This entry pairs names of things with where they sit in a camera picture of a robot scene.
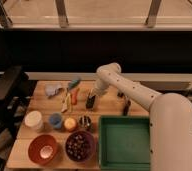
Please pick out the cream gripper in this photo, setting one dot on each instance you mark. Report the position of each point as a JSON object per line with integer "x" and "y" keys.
{"x": 100, "y": 88}

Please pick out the black eraser block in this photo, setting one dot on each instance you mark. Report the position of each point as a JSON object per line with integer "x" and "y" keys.
{"x": 90, "y": 102}

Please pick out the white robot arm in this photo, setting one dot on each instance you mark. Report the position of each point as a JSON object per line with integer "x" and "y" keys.
{"x": 170, "y": 118}

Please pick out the purple bowl with nuts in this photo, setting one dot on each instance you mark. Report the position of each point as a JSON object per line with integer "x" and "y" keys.
{"x": 80, "y": 146}

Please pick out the red bowl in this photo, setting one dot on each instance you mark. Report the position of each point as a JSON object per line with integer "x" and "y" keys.
{"x": 42, "y": 149}

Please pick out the blue sponge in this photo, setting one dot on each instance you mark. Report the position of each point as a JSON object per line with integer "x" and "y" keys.
{"x": 73, "y": 83}

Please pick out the small metal tin cup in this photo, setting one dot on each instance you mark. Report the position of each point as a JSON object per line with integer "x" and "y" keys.
{"x": 85, "y": 122}

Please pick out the yellow banana peel toy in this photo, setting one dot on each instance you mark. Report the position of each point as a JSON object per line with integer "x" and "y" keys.
{"x": 66, "y": 105}

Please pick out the yellow orange ball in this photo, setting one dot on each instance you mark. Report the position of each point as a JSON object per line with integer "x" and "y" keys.
{"x": 70, "y": 124}

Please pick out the blue small cup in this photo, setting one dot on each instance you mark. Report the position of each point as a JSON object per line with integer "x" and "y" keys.
{"x": 55, "y": 120}

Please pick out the green plastic tray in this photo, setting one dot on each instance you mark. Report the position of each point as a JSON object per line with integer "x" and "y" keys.
{"x": 124, "y": 143}

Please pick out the white cylindrical cup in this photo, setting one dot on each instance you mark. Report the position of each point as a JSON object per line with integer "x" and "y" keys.
{"x": 34, "y": 121}

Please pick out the black handled brush tool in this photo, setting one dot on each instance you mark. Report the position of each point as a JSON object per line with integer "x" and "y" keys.
{"x": 127, "y": 103}

